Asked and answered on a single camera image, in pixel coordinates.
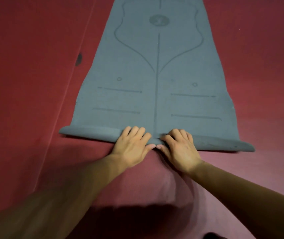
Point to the person's left little finger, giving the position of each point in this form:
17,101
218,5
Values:
125,131

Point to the person's right hand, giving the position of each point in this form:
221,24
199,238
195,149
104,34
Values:
181,153

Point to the person's left forearm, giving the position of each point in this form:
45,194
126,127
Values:
57,196

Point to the person's right forearm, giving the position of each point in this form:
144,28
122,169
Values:
251,201

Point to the person's right little finger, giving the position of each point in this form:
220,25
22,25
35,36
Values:
190,137

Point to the person's right thumb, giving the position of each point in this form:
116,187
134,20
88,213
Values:
162,150

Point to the person's right middle finger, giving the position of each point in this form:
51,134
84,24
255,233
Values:
176,133

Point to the grey yoga mat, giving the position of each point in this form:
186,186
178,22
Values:
157,72

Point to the person's left hand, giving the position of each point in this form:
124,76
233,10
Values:
129,149

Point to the person's left thumb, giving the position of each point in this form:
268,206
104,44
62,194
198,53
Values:
149,148

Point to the person's left middle finger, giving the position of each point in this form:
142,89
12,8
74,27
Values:
140,133

